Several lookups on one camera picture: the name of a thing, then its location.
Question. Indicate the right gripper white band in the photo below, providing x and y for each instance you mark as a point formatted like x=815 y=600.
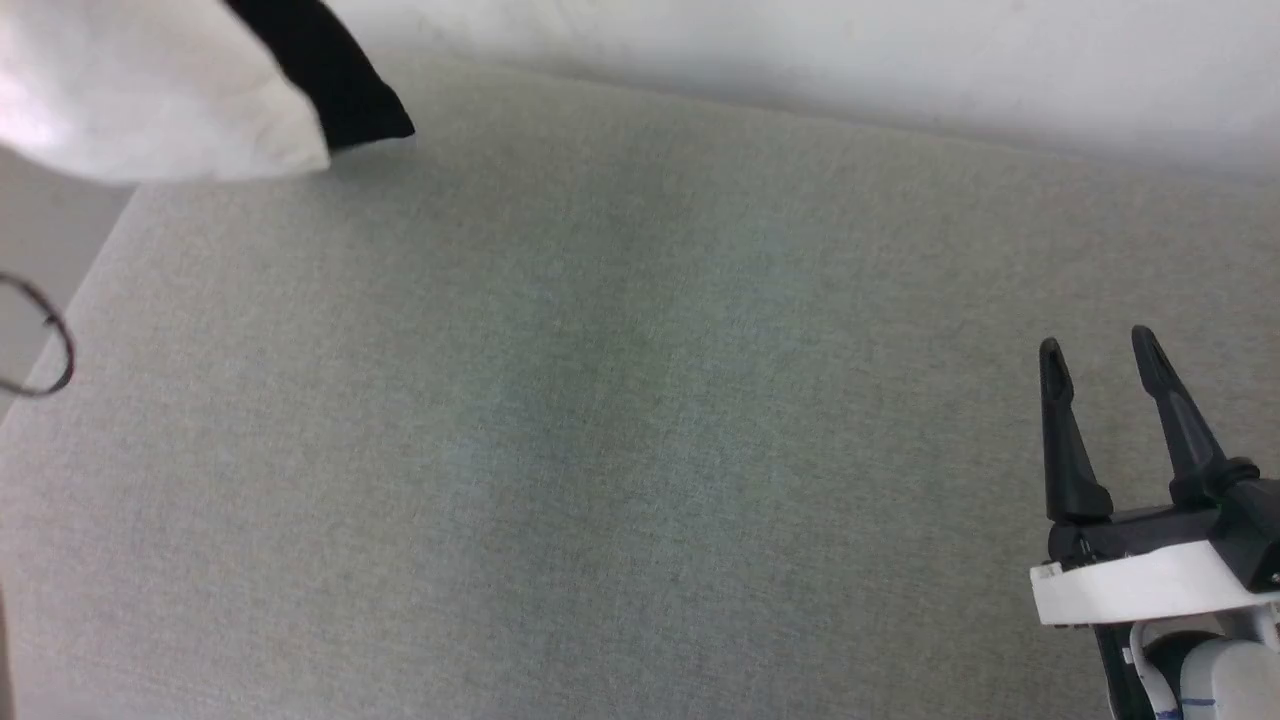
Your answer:
x=1140 y=585

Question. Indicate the white and black raglan shirt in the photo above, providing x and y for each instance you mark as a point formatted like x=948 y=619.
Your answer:
x=150 y=90

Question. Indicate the grey fabric sofa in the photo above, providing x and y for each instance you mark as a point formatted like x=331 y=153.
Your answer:
x=600 y=400

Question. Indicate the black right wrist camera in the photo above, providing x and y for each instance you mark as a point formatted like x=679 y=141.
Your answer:
x=1255 y=530

